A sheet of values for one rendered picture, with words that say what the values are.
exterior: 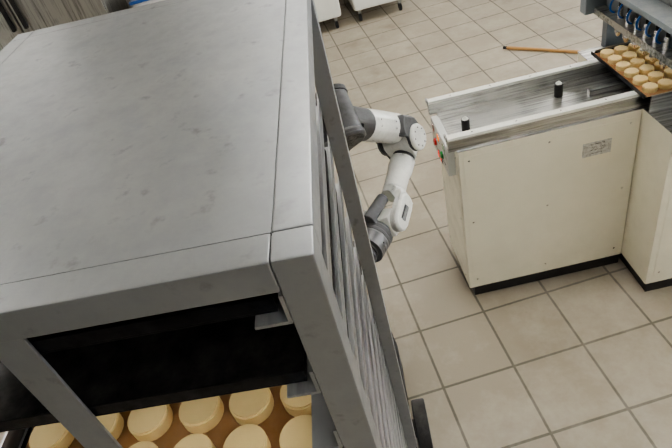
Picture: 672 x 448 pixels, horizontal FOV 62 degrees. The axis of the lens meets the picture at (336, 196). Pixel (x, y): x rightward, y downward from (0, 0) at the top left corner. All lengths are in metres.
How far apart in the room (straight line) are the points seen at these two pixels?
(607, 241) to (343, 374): 2.32
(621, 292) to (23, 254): 2.53
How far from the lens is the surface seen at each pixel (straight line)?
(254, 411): 0.68
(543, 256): 2.63
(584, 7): 2.63
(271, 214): 0.40
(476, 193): 2.26
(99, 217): 0.48
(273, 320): 0.42
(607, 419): 2.40
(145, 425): 0.73
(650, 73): 2.40
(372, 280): 1.27
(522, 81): 2.42
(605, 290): 2.77
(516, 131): 2.17
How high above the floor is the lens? 2.06
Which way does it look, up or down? 37 degrees down
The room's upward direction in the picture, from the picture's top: 15 degrees counter-clockwise
